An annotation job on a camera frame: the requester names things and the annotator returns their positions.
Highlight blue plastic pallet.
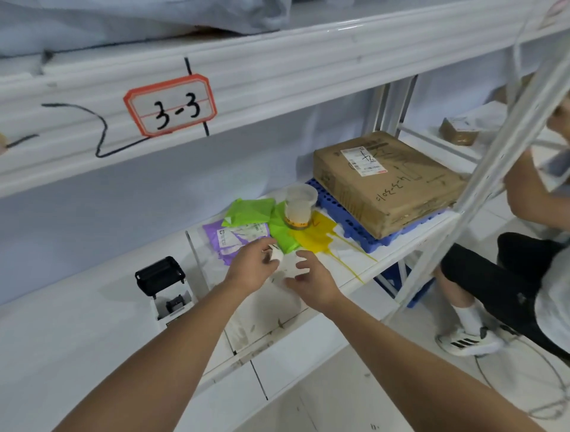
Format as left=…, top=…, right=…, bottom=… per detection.
left=305, top=177, right=449, bottom=255

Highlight person's left hand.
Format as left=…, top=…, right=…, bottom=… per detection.
left=223, top=237, right=281, bottom=298

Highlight white metal shelving rack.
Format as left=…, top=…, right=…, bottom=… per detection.
left=0, top=0, right=570, bottom=432

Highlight person's right hand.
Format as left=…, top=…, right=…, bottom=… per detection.
left=284, top=249, right=346, bottom=314

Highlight clear plastic jar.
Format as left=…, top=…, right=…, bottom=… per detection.
left=284, top=183, right=319, bottom=230

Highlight purple mailer bag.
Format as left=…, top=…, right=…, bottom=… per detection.
left=202, top=220, right=271, bottom=268

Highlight thin grey cable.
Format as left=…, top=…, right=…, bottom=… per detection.
left=473, top=332, right=570, bottom=422

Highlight person's left forearm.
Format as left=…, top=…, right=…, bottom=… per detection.
left=52, top=279, right=251, bottom=432

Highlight white label printer black lid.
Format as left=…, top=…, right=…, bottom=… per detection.
left=134, top=256, right=197, bottom=333

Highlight blue plastic crate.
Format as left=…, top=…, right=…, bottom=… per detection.
left=373, top=259, right=436, bottom=309

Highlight person's right forearm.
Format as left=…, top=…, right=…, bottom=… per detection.
left=328, top=293, right=547, bottom=432

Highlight red bordered handwritten label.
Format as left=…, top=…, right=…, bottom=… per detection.
left=122, top=74, right=219, bottom=138

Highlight large brown cardboard parcel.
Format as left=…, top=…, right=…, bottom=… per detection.
left=312, top=130, right=469, bottom=241

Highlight yellow plastic bag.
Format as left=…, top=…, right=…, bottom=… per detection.
left=291, top=211, right=379, bottom=284

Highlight white label paper roll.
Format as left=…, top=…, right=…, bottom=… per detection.
left=262, top=243, right=311, bottom=287

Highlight small brown parcel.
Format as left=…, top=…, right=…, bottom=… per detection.
left=439, top=116, right=482, bottom=147

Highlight grey bags on top shelf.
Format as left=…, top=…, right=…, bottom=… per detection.
left=0, top=0, right=293, bottom=59

